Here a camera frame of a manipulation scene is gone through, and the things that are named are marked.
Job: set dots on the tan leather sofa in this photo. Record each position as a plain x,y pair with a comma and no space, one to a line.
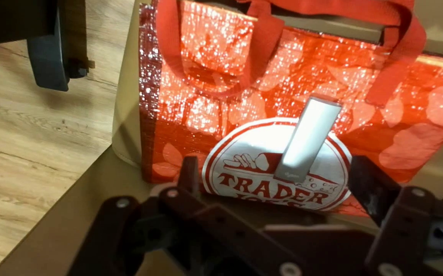
91,217

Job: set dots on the orange Trader Joe's bag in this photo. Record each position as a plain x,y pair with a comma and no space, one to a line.
221,62

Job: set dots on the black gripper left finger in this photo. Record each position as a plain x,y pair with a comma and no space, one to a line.
129,236

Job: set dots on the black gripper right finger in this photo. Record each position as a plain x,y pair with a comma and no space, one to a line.
410,225

